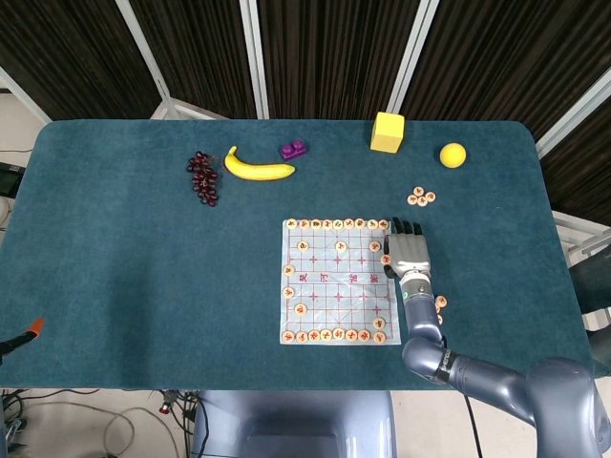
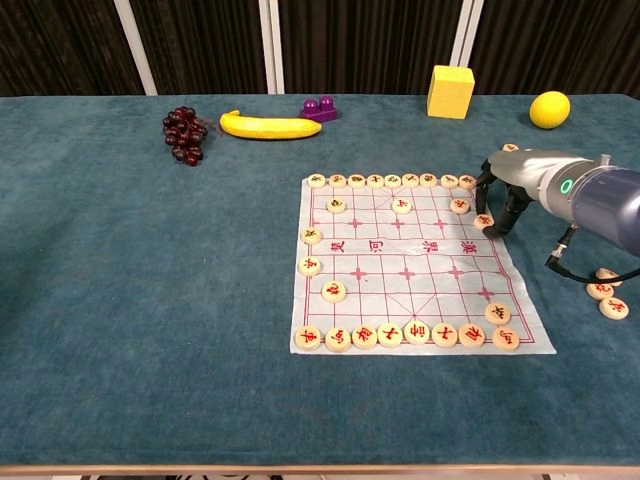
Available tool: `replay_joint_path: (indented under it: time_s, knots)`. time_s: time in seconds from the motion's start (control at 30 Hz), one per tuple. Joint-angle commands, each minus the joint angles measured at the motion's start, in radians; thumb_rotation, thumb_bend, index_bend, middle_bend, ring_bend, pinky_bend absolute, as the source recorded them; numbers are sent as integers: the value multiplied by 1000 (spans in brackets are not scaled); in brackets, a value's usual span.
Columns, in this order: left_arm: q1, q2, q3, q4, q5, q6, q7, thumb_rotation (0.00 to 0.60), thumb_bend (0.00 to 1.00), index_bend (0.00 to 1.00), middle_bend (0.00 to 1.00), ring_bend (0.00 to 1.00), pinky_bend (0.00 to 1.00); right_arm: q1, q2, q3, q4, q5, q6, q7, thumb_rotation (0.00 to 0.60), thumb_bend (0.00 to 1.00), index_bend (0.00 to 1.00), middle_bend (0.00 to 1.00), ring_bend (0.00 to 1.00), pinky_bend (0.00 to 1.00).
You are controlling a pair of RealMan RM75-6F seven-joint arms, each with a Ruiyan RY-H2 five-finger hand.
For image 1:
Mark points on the yellow cuboid block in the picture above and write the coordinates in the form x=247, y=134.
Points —
x=386, y=133

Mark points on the yellow lemon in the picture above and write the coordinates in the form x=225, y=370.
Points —
x=453, y=155

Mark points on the grey metal rack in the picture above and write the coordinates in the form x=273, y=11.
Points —
x=582, y=234

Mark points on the dark slatted screen panel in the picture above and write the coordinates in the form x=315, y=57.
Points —
x=200, y=47
x=501, y=57
x=334, y=47
x=71, y=47
x=582, y=157

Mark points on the dark red grape bunch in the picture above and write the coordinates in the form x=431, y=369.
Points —
x=203, y=179

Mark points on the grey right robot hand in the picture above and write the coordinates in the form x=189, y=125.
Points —
x=408, y=248

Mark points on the red button switch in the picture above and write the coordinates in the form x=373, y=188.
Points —
x=165, y=408

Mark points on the dark grey chair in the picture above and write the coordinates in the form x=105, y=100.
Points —
x=592, y=281

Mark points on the black box device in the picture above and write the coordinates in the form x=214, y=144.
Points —
x=7, y=179

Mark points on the purple building block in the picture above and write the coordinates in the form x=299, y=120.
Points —
x=292, y=151

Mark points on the teal table cloth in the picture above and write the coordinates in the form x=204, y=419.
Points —
x=143, y=262

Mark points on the blue-grey robot torso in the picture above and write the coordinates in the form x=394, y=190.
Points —
x=296, y=424

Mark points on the yellow banana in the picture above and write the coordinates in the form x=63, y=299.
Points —
x=258, y=172

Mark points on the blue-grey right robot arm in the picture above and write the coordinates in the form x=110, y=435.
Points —
x=422, y=315

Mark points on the white xiangqi board sheet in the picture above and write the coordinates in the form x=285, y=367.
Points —
x=334, y=286

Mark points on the black clamp orange tip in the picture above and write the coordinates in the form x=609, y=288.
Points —
x=34, y=326

